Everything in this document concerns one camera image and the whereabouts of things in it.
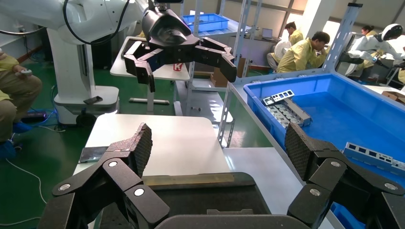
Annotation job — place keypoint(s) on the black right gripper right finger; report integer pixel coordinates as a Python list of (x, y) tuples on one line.
[(335, 180)]

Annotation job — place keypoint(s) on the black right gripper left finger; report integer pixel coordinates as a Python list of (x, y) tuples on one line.
[(126, 177)]

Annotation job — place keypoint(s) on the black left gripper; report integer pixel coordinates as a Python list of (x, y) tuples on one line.
[(167, 34)]

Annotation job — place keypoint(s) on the dark long perforated metal part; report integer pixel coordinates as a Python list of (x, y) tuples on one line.
[(373, 162)]

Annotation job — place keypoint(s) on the long grey metal bar part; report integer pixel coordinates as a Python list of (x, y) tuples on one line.
[(300, 113)]

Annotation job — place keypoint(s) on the paper cup with red K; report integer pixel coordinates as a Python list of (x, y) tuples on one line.
[(177, 67)]

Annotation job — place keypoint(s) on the dark glossy smartphone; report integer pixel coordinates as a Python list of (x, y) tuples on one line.
[(93, 155)]

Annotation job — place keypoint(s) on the brown cardboard box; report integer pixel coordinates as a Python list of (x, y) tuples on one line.
[(218, 79)]

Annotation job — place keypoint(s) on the small blue plastic bin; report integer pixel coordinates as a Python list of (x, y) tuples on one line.
[(205, 22)]

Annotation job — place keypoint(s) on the large blue plastic bin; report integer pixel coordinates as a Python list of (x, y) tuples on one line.
[(348, 120)]

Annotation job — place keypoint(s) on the black phone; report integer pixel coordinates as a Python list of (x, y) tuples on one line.
[(93, 100)]

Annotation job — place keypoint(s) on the open laptop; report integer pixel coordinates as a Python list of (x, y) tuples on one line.
[(267, 33)]

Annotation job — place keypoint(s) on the flat open cardboard box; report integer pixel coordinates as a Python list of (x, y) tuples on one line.
[(394, 96)]

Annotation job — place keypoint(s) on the white round spool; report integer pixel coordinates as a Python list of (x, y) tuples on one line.
[(282, 49)]

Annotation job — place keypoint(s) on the white robot torso and base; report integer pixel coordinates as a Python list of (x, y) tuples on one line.
[(72, 69)]

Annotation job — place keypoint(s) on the purple power strip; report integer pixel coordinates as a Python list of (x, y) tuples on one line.
[(34, 117)]

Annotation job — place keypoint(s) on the sitting person in yellow coat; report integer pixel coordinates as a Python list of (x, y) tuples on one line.
[(296, 36)]

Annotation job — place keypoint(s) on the crouched person in yellow coat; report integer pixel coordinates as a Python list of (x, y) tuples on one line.
[(300, 57)]

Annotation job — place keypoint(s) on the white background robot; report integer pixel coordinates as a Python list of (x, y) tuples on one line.
[(367, 47)]

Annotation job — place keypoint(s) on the seated person in khaki trousers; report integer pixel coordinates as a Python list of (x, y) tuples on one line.
[(19, 91)]

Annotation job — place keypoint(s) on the white handheld controller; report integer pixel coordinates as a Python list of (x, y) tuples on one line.
[(27, 72)]

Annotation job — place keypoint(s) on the woman in yellow coat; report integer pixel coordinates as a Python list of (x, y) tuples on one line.
[(368, 31)]

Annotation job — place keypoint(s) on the white pedestal desk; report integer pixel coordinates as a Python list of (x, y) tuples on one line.
[(120, 68)]

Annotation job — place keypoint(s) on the small grey metal bracket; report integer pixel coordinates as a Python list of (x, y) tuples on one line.
[(268, 101)]

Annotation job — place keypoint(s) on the grey bracket with rectangular holes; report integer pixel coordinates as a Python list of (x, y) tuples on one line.
[(283, 95)]

